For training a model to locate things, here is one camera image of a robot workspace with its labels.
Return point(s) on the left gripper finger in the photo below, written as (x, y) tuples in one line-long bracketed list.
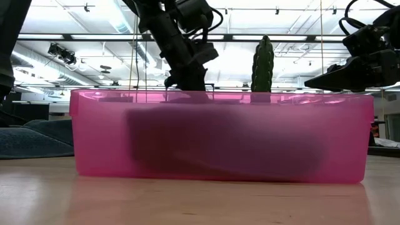
[(192, 78)]

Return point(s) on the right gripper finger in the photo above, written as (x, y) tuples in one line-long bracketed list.
[(340, 82)]

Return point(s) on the dark navy denim cap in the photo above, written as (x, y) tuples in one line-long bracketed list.
[(218, 143)]

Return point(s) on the grey cotton cap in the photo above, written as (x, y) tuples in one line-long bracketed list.
[(37, 142)]

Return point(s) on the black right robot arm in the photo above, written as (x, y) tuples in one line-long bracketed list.
[(392, 22)]

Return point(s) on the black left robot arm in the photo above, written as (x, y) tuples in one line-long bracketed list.
[(12, 47)]

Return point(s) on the green cactus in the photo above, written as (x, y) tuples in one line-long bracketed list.
[(263, 65)]

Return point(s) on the black ceiling spotlight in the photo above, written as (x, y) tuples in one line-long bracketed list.
[(62, 54)]

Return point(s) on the pink translucent plastic bin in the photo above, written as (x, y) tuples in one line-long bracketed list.
[(93, 140)]

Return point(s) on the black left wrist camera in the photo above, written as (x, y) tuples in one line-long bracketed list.
[(193, 14)]

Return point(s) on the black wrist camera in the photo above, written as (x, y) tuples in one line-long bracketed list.
[(365, 39), (193, 14)]

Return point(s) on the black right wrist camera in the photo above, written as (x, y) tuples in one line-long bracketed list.
[(365, 39)]

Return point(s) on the silver ventilation duct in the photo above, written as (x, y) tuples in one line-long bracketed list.
[(40, 67)]

